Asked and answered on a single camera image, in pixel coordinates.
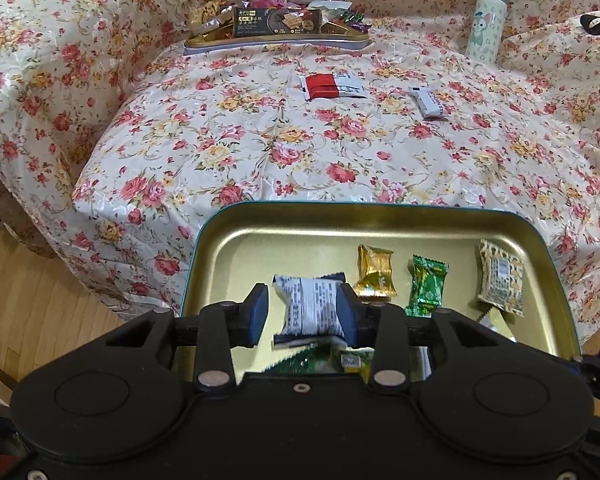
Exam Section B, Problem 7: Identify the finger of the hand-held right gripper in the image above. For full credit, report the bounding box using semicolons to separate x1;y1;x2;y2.
572;342;600;406

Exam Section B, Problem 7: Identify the green square snack packet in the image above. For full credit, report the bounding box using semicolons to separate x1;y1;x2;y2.
257;342;346;376

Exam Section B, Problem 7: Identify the white and blue snack packet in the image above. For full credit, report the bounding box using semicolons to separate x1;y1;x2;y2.
271;272;348;346

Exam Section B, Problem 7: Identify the pile of assorted wrapped snacks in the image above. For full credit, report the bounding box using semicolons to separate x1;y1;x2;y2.
187;0;368;41

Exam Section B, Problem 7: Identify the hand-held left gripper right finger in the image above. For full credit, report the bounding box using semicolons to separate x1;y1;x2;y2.
339;282;506;393

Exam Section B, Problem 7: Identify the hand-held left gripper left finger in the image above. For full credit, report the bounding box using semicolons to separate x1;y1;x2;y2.
97;284;270;393

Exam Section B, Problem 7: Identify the cartoon print water bottle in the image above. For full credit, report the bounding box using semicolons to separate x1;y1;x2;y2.
465;0;509;65

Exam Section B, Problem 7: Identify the yellow patterned snack packet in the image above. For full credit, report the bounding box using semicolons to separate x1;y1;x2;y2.
476;239;526;317

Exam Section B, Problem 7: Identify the white printed snack packet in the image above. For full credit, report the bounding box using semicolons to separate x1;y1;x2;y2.
410;86;448;121

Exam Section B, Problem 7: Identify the gold and white snack packet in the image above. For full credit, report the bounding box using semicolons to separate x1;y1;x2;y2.
340;350;376;381

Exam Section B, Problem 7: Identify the black biscuit box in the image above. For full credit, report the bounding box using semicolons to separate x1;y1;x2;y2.
231;6;325;38

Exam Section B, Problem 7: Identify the red and white snack packet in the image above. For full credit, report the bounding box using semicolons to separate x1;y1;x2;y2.
300;72;368;102

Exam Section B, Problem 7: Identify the green twisted candy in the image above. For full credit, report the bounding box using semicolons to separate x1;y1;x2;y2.
405;255;450;318

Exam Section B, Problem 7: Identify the purple rimmed snack tray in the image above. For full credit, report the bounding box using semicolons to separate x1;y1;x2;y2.
182;0;371;56

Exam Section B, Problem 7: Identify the gold foil candy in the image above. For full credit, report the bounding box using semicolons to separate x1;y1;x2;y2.
355;244;398;300

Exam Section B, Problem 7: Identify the gold metal tin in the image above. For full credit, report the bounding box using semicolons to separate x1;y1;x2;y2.
182;201;581;386

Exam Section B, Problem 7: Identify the floral sofa cover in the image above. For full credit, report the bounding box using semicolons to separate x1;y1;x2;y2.
0;0;600;346

